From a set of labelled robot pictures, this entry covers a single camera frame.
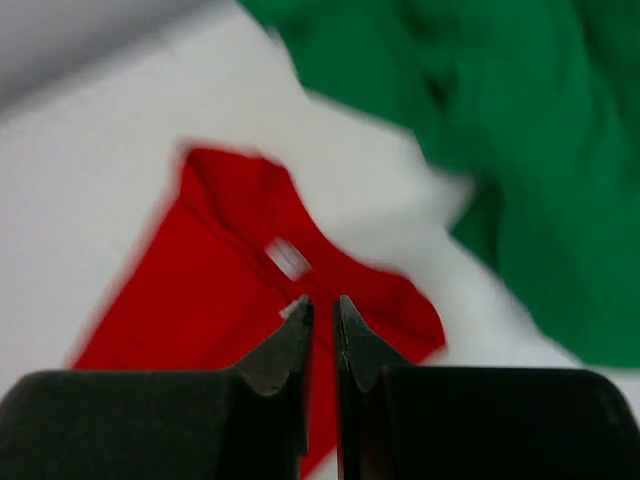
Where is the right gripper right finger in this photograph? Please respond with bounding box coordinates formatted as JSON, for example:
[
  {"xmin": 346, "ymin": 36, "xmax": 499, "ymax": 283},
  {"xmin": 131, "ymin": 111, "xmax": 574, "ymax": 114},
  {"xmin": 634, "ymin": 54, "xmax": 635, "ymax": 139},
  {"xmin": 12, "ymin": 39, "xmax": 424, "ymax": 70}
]
[{"xmin": 334, "ymin": 297, "xmax": 639, "ymax": 479}]

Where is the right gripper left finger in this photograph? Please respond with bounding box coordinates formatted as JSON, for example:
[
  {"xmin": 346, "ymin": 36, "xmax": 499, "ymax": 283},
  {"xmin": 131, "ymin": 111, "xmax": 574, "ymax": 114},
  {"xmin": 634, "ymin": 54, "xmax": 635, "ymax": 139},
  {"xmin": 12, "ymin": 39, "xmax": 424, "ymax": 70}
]
[{"xmin": 1, "ymin": 297, "xmax": 314, "ymax": 479}]

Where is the red t shirt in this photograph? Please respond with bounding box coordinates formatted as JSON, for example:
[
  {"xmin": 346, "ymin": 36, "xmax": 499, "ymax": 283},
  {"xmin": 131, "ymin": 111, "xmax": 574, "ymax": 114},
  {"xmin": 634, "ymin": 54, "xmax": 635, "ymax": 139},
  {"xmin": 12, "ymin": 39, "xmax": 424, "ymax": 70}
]
[{"xmin": 72, "ymin": 146, "xmax": 446, "ymax": 476}]

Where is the green t shirt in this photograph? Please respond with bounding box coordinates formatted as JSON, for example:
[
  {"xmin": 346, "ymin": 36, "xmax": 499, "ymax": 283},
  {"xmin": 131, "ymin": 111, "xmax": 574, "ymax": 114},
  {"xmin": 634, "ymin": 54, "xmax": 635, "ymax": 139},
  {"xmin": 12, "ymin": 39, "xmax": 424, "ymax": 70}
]
[{"xmin": 245, "ymin": 1, "xmax": 639, "ymax": 368}]

